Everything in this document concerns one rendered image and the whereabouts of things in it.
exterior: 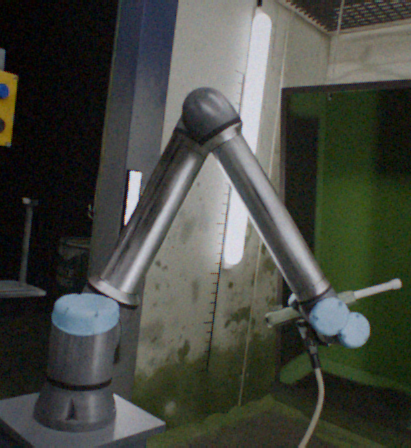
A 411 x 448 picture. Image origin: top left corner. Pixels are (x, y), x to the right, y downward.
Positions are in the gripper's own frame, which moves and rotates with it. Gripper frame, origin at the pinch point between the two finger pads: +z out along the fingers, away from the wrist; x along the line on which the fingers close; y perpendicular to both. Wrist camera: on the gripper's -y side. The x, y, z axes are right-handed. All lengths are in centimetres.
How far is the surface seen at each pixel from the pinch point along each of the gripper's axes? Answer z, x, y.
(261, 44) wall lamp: 58, 38, -125
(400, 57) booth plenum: 73, 122, -112
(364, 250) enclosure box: 34, 47, -16
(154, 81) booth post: 35, -22, -105
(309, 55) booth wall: 95, 81, -132
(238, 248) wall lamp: 79, 6, -32
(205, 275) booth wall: 81, -14, -24
